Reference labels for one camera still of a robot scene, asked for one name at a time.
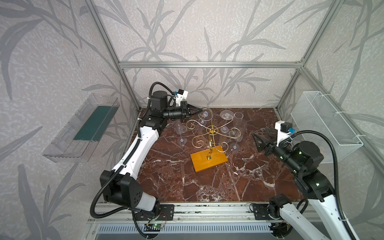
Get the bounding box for clear wine glass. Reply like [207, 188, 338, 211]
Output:
[229, 129, 242, 152]
[177, 133, 188, 146]
[175, 120, 187, 135]
[198, 108, 214, 126]
[220, 110, 234, 134]

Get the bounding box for round wine glass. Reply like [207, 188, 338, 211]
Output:
[234, 112, 245, 142]

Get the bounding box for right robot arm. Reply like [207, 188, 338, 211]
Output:
[252, 130, 359, 240]

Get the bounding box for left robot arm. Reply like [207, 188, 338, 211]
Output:
[92, 90, 202, 215]

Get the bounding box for yellow wooden rack base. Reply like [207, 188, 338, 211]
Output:
[191, 146, 228, 172]

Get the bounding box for green circuit board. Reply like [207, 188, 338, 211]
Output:
[144, 222, 166, 232]

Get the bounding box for gold wire glass rack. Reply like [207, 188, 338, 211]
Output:
[186, 112, 235, 152]

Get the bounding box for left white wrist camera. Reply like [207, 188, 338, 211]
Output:
[174, 89, 189, 107]

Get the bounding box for white wire mesh basket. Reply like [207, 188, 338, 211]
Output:
[291, 91, 364, 161]

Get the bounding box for aluminium frame struts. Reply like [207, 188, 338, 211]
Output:
[94, 1, 384, 159]

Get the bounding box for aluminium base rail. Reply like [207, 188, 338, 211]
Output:
[81, 202, 284, 240]

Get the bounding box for clear plastic wall bin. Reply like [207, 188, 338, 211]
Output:
[43, 94, 120, 163]

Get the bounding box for left black corrugated cable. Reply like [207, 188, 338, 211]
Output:
[89, 81, 175, 219]

